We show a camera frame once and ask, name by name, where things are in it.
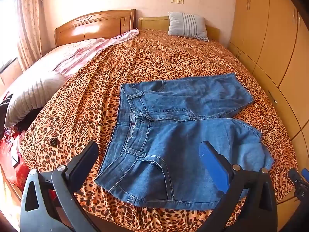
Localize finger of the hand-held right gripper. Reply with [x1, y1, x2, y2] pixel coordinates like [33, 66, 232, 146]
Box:
[289, 168, 305, 183]
[294, 183, 309, 200]

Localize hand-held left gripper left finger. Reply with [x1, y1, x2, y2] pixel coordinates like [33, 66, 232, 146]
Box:
[20, 140, 102, 232]

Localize light wooden wardrobe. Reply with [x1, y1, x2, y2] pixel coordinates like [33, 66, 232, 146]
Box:
[228, 0, 309, 148]

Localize pink floral quilt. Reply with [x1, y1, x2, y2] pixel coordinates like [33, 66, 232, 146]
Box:
[22, 28, 140, 83]

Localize pink floral curtain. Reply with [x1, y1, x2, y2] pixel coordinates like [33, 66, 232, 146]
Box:
[10, 0, 45, 72]

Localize plain light wooden headboard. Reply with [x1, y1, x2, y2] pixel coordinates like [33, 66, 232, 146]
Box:
[138, 16, 220, 41]

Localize grey striped pillow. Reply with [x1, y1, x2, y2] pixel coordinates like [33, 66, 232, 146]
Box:
[4, 71, 67, 128]

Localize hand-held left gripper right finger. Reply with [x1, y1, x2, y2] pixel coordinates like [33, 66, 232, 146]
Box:
[198, 140, 278, 232]

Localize blue denim pants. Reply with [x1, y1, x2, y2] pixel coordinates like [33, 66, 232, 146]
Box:
[94, 72, 274, 211]

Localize dark clothing pile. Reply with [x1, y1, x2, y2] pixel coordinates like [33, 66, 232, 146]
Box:
[0, 93, 14, 138]

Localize carved wooden headboard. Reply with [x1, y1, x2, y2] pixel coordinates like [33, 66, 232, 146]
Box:
[54, 9, 137, 47]

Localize blue striped pillow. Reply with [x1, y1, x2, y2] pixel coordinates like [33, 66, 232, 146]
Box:
[167, 12, 209, 42]

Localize leopard print bed sheet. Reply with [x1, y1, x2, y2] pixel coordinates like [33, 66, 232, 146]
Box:
[20, 28, 298, 232]

